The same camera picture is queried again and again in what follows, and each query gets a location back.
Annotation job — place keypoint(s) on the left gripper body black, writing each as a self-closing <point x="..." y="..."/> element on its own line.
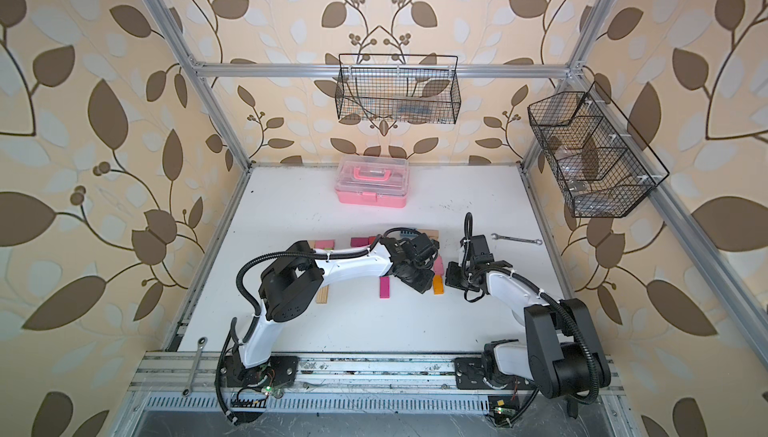
<point x="419" y="277"/>

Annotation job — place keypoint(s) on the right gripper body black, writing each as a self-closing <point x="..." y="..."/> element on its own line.
<point x="460" y="276"/>

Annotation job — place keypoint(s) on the wooden block horizontal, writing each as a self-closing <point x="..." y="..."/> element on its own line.
<point x="431" y="233"/>

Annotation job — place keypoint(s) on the light pink block top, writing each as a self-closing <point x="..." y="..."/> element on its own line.
<point x="438" y="267"/>

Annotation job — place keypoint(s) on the light pink block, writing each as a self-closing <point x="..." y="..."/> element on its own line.
<point x="438" y="267"/>
<point x="328" y="244"/>

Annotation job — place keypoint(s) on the orange block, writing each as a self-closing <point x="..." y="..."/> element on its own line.
<point x="438" y="285"/>

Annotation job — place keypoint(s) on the magenta block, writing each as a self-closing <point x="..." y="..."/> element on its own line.
<point x="359" y="241"/>
<point x="384" y="287"/>

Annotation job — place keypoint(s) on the wooden block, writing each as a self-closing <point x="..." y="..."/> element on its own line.
<point x="322" y="296"/>

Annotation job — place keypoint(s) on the magenta block bottom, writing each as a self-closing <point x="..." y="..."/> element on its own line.
<point x="384" y="287"/>

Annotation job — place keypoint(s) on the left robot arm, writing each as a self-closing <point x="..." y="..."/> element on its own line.
<point x="280" y="286"/>

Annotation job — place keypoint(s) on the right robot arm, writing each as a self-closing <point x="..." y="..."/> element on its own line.
<point x="560" y="353"/>

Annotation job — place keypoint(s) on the silver wrench on table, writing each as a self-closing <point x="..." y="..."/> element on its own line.
<point x="496" y="236"/>

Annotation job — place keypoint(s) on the pink plastic storage box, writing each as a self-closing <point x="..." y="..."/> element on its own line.
<point x="373" y="181"/>

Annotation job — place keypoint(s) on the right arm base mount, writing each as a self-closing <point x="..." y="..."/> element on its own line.
<point x="471" y="373"/>

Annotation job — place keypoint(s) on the black wire basket back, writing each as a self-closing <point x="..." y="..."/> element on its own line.
<point x="416" y="88"/>

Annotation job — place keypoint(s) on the black wire basket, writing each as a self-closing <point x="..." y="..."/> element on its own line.
<point x="602" y="164"/>
<point x="416" y="88"/>

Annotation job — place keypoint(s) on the black wire basket right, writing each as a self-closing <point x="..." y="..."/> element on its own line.
<point x="602" y="164"/>

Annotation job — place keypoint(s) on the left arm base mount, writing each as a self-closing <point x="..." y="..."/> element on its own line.
<point x="276" y="373"/>

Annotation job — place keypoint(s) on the silver wrench on rail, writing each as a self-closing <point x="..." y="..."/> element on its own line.
<point x="188" y="388"/>

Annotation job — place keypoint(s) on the aluminium frame rail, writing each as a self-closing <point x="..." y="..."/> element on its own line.
<point x="363" y="394"/>

